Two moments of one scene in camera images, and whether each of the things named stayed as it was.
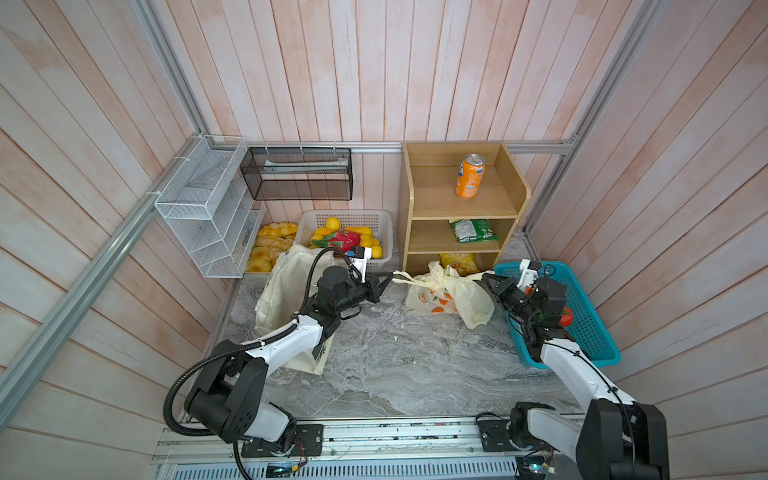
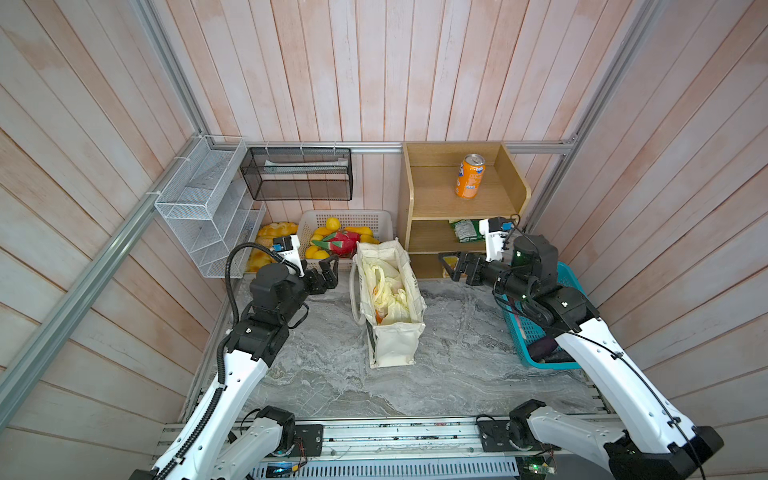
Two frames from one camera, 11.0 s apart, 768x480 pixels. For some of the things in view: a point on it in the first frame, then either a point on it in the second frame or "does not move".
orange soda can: x=470 y=175 does not move
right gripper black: x=504 y=287 → x=474 y=262
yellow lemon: x=332 y=223 does not move
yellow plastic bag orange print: x=443 y=291 → x=388 y=297
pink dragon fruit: x=341 y=241 does not move
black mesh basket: x=299 y=173 does not move
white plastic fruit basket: x=380 y=221 does not move
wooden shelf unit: x=427 y=203 does not move
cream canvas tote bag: x=283 y=293 → x=386 y=296
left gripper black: x=376 y=289 → x=331 y=277
